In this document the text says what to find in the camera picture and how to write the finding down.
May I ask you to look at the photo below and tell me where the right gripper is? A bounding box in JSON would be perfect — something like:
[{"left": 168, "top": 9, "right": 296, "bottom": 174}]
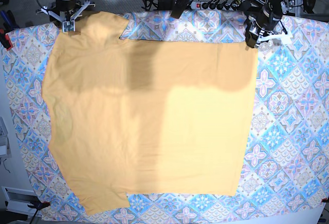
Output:
[{"left": 42, "top": 0, "right": 90, "bottom": 26}]

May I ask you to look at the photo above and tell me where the white power strip red switch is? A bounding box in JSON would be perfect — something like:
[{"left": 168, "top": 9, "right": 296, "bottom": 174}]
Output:
[{"left": 190, "top": 2, "right": 238, "bottom": 11}]

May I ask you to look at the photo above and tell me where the red black clamp left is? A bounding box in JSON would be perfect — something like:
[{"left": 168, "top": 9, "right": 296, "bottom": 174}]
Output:
[{"left": 0, "top": 28, "right": 13, "bottom": 51}]

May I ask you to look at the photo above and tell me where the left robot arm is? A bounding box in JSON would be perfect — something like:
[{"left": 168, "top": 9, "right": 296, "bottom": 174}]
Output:
[{"left": 236, "top": 0, "right": 295, "bottom": 48}]

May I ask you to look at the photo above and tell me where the patterned blue pink tablecloth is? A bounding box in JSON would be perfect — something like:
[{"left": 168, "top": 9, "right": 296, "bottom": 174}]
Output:
[{"left": 1, "top": 16, "right": 328, "bottom": 223}]

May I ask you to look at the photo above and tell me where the black clamp on table edge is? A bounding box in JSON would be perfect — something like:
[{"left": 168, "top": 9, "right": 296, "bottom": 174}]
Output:
[{"left": 171, "top": 0, "right": 190, "bottom": 19}]

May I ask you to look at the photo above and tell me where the orange black clamp bottom left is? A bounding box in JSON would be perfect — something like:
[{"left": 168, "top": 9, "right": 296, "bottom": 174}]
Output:
[{"left": 27, "top": 201, "right": 50, "bottom": 211}]

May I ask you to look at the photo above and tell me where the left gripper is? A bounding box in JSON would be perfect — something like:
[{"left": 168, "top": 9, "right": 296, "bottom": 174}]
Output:
[{"left": 245, "top": 5, "right": 292, "bottom": 48}]

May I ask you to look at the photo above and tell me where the white aluminium rail bottom left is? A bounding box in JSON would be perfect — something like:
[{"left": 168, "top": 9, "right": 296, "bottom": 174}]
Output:
[{"left": 1, "top": 186, "right": 39, "bottom": 217}]

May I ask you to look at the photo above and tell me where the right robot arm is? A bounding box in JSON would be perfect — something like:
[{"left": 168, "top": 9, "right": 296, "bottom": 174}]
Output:
[{"left": 40, "top": 0, "right": 95, "bottom": 32}]

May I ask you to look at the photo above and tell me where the yellow T-shirt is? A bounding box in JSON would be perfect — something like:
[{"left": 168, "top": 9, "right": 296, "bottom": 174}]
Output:
[{"left": 42, "top": 12, "right": 258, "bottom": 215}]

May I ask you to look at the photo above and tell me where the blue handled tool left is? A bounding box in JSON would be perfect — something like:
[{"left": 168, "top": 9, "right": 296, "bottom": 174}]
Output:
[{"left": 1, "top": 10, "right": 19, "bottom": 32}]

